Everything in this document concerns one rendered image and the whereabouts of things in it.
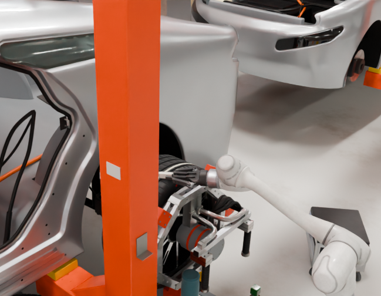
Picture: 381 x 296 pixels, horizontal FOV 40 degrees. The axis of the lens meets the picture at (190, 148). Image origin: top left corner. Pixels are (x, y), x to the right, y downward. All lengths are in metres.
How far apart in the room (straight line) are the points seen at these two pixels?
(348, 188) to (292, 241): 1.03
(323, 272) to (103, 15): 1.21
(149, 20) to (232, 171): 0.74
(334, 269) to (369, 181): 3.12
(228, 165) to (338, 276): 0.60
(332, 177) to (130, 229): 3.29
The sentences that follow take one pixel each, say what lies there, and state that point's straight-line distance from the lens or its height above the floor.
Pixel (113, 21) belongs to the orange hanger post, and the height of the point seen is 2.02.
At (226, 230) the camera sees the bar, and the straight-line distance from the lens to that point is 2.49.
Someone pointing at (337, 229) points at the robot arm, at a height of 1.18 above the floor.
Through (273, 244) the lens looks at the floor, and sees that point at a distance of 4.08.
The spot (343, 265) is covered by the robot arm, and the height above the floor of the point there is 1.16.
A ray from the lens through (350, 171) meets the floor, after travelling 5.24.
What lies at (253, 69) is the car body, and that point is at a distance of 5.02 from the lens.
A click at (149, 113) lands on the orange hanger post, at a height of 1.69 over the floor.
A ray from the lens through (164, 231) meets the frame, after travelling 2.42.
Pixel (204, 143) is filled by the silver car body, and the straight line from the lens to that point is 3.19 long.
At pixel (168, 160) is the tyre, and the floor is 1.17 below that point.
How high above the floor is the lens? 2.44
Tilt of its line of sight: 27 degrees down
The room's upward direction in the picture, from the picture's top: 3 degrees clockwise
